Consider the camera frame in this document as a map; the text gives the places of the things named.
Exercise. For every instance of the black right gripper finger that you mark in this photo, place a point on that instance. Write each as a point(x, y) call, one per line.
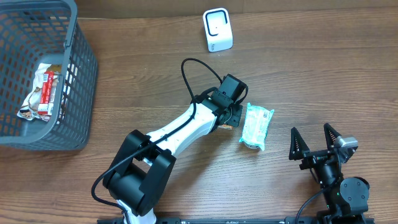
point(298, 147)
point(330, 135)

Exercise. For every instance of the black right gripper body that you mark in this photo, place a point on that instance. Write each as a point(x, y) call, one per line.
point(315, 158)

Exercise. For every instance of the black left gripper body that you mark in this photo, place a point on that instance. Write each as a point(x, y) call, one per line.
point(233, 119)

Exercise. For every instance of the small orange box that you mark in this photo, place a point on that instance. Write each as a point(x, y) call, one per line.
point(225, 126)

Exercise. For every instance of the teal white tissue pack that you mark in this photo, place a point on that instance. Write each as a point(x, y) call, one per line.
point(255, 129)

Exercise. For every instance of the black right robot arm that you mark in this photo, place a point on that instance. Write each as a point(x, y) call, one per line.
point(346, 198)

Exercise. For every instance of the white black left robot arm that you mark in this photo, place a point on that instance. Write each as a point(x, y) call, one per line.
point(142, 167)

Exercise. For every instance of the white barcode scanner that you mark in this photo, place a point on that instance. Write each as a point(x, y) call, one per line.
point(218, 29)

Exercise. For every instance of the red snack bar box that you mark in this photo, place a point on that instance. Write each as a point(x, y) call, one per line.
point(45, 106)

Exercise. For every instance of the white crumpled snack wrapper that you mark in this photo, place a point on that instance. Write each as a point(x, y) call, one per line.
point(28, 110)

